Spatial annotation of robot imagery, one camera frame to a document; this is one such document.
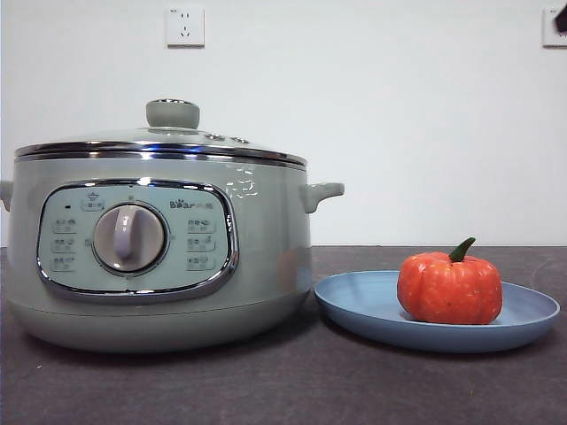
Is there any orange pumpkin with green stem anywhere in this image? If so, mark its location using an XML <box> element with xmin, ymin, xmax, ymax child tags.
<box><xmin>397</xmin><ymin>236</ymin><xmax>504</xmax><ymax>326</ymax></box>

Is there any blue plate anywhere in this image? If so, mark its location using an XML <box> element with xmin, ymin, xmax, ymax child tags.
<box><xmin>314</xmin><ymin>270</ymin><xmax>562</xmax><ymax>354</ymax></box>

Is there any pale green electric steamer pot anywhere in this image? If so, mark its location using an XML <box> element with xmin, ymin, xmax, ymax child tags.
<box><xmin>0</xmin><ymin>142</ymin><xmax>346</xmax><ymax>354</ymax></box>

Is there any white wall socket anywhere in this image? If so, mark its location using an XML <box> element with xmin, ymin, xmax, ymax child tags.
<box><xmin>167</xmin><ymin>6</ymin><xmax>206</xmax><ymax>49</ymax></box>
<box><xmin>542</xmin><ymin>7</ymin><xmax>567</xmax><ymax>49</ymax></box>

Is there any glass lid with green knob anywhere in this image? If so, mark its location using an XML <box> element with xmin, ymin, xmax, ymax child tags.
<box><xmin>14</xmin><ymin>99</ymin><xmax>307</xmax><ymax>168</ymax></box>

